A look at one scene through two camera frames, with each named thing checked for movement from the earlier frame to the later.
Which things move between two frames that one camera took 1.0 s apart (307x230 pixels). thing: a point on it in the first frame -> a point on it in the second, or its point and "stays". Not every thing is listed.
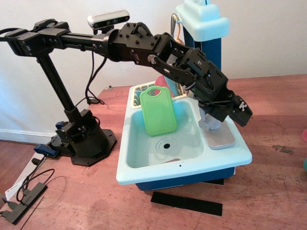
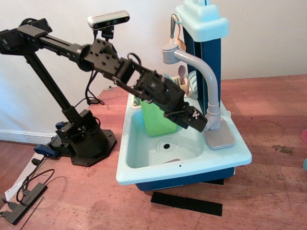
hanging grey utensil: [173, 20] stays
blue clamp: [43, 148] stays
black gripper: [211, 91] -> [170, 100]
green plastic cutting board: [158, 111] stays
